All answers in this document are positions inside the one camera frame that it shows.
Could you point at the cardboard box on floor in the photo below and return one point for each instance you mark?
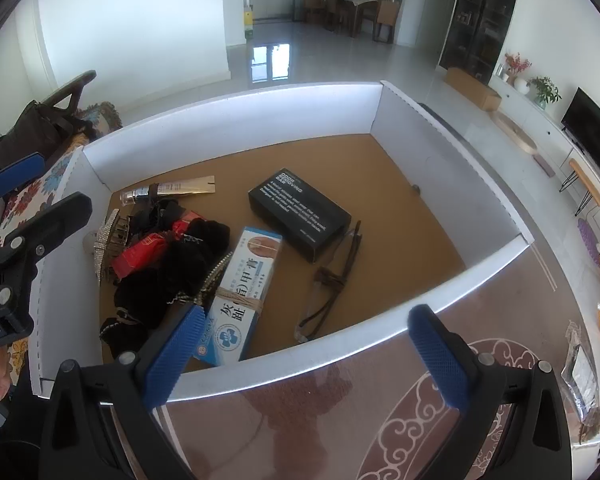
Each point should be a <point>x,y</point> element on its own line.
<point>475,91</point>

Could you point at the brown frame glasses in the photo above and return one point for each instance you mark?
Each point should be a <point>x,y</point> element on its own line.
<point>329,281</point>

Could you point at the white cardboard storage box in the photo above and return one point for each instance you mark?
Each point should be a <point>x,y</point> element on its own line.
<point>367,205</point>

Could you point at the floral sofa cushion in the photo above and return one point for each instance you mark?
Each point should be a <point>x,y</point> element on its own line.
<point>45,179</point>

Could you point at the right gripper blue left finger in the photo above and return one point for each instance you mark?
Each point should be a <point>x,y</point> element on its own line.
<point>167,351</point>

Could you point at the gold silver cosmetic tube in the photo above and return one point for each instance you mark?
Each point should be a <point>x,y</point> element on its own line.
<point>195,186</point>

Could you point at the dining table with chairs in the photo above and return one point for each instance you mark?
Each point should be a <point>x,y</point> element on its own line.
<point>351,14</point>

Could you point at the black glass display cabinet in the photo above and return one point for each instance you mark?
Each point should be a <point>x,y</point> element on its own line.
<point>476,36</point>

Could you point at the black fluffy pouch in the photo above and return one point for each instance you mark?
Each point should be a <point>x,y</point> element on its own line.
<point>144,299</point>

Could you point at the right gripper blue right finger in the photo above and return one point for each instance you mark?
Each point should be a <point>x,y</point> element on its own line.
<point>446,356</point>

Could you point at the black rectangular box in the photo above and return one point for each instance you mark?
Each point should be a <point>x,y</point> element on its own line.
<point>308,220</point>

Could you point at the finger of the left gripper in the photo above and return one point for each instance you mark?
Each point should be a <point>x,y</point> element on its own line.
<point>46,231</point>
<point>21,172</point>

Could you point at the wooden side stool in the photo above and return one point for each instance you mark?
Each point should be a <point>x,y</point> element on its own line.
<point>590,195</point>

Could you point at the black handbag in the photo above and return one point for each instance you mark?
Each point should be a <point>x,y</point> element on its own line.
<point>48,127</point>

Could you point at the black television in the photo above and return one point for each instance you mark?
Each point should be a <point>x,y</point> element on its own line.
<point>582,121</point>

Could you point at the white tv cabinet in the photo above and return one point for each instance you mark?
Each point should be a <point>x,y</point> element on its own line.
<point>554,144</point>

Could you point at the white blue ointment box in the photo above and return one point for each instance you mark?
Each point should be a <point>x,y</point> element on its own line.
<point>239,299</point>

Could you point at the rhinestone bow hair clip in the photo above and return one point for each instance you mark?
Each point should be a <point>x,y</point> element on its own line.
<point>107,242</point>

